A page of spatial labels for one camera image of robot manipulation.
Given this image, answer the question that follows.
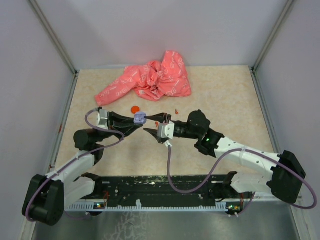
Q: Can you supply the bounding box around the aluminium frame post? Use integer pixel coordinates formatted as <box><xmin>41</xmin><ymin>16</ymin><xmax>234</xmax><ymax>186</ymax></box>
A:
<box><xmin>251</xmin><ymin>0</ymin><xmax>296</xmax><ymax>72</ymax></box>
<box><xmin>27</xmin><ymin>0</ymin><xmax>79</xmax><ymax>76</ymax></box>

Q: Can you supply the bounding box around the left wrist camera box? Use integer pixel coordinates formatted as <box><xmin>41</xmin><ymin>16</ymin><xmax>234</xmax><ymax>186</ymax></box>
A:
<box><xmin>96</xmin><ymin>108</ymin><xmax>109</xmax><ymax>130</ymax></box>

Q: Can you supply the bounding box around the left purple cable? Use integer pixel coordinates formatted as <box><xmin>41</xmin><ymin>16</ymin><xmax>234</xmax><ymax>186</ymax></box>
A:
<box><xmin>26</xmin><ymin>107</ymin><xmax>125</xmax><ymax>222</ymax></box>

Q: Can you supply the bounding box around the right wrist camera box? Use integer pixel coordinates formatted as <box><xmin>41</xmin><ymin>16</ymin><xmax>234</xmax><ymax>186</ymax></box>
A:
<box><xmin>157</xmin><ymin>121</ymin><xmax>175</xmax><ymax>140</ymax></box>

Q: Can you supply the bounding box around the orange earbud charging case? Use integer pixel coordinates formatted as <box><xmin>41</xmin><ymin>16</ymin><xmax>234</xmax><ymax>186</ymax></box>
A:
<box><xmin>131</xmin><ymin>105</ymin><xmax>140</xmax><ymax>114</ymax></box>

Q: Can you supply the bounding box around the purple earbud charging case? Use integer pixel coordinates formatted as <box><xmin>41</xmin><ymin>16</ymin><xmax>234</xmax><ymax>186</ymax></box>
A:
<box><xmin>133</xmin><ymin>111</ymin><xmax>147</xmax><ymax>125</ymax></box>

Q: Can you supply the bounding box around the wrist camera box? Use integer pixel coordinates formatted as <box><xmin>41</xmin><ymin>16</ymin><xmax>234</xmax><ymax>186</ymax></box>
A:
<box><xmin>157</xmin><ymin>121</ymin><xmax>175</xmax><ymax>140</ymax></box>
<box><xmin>96</xmin><ymin>108</ymin><xmax>109</xmax><ymax>130</ymax></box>

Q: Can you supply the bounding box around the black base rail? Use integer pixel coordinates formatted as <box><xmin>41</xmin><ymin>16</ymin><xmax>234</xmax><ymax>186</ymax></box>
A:
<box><xmin>84</xmin><ymin>173</ymin><xmax>241</xmax><ymax>208</ymax></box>

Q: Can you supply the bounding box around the pink printed cloth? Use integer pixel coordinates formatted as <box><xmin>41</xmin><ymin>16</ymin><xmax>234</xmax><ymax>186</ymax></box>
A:
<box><xmin>94</xmin><ymin>50</ymin><xmax>192</xmax><ymax>107</ymax></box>

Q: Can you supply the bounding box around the right aluminium frame post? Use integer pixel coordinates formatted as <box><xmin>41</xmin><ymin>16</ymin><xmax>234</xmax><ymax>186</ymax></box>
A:
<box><xmin>251</xmin><ymin>0</ymin><xmax>296</xmax><ymax>72</ymax></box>

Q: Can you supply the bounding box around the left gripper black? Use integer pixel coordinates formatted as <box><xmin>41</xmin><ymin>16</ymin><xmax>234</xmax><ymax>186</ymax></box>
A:
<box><xmin>94</xmin><ymin>111</ymin><xmax>143</xmax><ymax>143</ymax></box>

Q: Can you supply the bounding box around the left aluminium frame post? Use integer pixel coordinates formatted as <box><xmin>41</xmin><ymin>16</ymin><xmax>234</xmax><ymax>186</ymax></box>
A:
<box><xmin>27</xmin><ymin>0</ymin><xmax>79</xmax><ymax>76</ymax></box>

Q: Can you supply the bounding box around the white slotted cable duct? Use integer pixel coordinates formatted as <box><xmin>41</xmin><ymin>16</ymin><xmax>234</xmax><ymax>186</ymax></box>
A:
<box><xmin>65</xmin><ymin>200</ymin><xmax>229</xmax><ymax>212</ymax></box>

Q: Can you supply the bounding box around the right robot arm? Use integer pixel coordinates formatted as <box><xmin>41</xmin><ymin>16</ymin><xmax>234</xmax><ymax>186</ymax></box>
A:
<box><xmin>146</xmin><ymin>110</ymin><xmax>306</xmax><ymax>204</ymax></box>

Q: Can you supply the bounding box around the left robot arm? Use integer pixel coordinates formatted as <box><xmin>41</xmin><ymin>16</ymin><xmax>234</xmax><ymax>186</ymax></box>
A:
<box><xmin>22</xmin><ymin>107</ymin><xmax>147</xmax><ymax>226</ymax></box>

